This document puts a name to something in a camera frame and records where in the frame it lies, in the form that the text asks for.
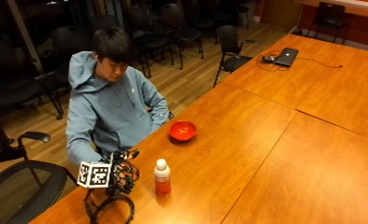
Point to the white marker cube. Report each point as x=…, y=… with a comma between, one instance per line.
x=93, y=174

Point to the red drink bottle white cap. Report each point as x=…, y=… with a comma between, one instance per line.
x=161, y=177

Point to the red bowl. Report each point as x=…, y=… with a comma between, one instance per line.
x=182, y=130

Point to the the person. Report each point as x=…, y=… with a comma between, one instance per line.
x=109, y=115

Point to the black mesh office chair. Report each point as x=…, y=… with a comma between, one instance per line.
x=13, y=186

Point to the black armchair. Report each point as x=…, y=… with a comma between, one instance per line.
x=13, y=84

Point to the row of black chairs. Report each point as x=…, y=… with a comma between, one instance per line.
x=150, y=31

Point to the black chair with armrests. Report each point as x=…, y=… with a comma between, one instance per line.
x=230, y=51

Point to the black laptop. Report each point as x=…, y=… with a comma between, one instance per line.
x=285, y=56

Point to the black chair by wall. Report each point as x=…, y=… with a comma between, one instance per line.
x=328, y=18

